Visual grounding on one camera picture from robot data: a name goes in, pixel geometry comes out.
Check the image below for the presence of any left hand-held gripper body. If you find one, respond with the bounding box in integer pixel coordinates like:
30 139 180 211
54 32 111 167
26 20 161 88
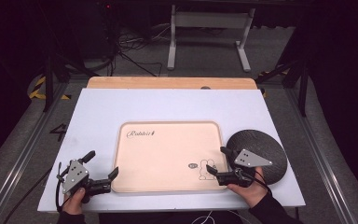
56 158 112 203

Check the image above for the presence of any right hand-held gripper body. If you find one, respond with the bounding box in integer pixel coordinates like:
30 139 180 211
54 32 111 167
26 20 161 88
215 148 274 189

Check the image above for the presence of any person's left hand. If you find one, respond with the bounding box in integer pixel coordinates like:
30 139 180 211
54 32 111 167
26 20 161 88
62 187 87 216

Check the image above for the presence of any person's right hand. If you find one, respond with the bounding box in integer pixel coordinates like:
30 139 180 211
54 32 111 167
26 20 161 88
227 166 269 209

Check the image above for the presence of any black round textured mat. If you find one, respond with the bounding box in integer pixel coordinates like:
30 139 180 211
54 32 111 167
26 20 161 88
226 129 288 186

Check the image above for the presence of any white table board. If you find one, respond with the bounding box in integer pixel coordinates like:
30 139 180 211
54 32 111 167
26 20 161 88
36 88 307 214

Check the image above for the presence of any black tripod stand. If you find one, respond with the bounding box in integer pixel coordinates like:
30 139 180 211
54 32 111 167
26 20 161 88
41 46 101 114
255 57 310 118

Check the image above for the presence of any wooden table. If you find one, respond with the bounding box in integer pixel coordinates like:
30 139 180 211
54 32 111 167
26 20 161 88
86 76 258 91

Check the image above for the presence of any dark equipment cabinet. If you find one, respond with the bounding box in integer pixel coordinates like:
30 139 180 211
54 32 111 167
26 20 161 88
73 0 121 61

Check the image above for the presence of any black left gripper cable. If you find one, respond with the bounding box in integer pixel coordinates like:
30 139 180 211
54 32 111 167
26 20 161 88
1 161 73 224

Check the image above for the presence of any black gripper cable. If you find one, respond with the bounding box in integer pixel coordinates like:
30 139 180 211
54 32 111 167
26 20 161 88
234 167 274 198
1 161 73 224

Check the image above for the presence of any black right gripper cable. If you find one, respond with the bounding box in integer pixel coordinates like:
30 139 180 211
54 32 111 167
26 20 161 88
234 167 274 198

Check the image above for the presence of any thin white cable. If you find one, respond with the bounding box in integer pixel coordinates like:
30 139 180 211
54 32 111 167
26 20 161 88
191 210 246 224

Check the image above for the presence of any aluminium floor rail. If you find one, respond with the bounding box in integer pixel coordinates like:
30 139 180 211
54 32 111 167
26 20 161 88
0 81 70 224
283 87 357 224

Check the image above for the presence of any tangle of black floor cables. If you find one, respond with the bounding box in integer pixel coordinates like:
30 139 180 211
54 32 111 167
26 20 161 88
114 23 172 77

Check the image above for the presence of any white metal stand frame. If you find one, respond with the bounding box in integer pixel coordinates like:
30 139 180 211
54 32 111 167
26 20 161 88
166 4 256 74

